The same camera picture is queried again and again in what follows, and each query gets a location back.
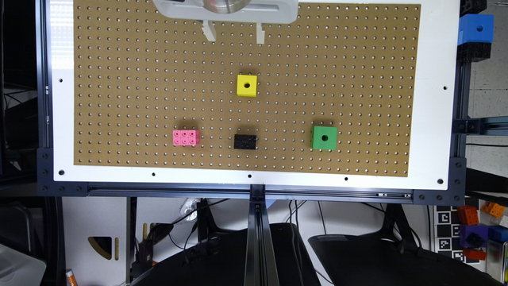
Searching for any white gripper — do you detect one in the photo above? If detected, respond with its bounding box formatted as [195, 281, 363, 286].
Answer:
[153, 0, 298, 44]

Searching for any green cube block with hole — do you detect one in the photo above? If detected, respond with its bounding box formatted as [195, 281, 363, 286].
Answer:
[310, 126, 338, 150]

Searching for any yellow cube block with hole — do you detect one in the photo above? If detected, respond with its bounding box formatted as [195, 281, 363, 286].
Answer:
[237, 75, 257, 97]

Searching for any brown pegboard panel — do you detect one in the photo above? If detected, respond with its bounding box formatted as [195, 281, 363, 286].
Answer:
[74, 1, 422, 176]

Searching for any black studded brick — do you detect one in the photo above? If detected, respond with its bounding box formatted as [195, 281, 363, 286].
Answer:
[233, 134, 257, 150]

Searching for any pink studded brick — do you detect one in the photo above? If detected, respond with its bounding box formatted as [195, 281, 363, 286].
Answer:
[172, 129, 200, 146]

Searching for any white base board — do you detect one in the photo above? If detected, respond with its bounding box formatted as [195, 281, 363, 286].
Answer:
[44, 0, 461, 191]

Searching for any black office chair left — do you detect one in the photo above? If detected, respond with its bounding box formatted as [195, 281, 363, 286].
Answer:
[133, 223, 320, 286]

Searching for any black office chair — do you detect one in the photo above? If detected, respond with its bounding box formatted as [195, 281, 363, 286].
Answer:
[133, 223, 320, 286]
[309, 234, 502, 286]

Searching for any black office chair right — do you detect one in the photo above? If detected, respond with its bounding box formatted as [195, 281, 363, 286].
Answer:
[309, 234, 502, 286]

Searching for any orange brick on shelf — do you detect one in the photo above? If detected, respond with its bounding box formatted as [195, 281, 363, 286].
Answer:
[457, 205, 479, 226]

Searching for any fiducial marker sheet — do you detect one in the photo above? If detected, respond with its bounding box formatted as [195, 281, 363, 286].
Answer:
[433, 206, 479, 265]

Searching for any purple brick on shelf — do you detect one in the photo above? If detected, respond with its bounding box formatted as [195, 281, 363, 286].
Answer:
[460, 224, 489, 248]

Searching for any yellow-orange brick on shelf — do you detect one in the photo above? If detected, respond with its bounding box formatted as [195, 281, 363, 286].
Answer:
[480, 202, 506, 218]

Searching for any red brick on shelf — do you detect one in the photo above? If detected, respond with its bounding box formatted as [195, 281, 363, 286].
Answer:
[463, 248, 487, 261]

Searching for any dark aluminium extrusion frame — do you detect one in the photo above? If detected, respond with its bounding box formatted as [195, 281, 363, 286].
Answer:
[34, 0, 508, 286]

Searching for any blue cube block on frame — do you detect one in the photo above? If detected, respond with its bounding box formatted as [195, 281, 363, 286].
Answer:
[457, 14, 494, 45]

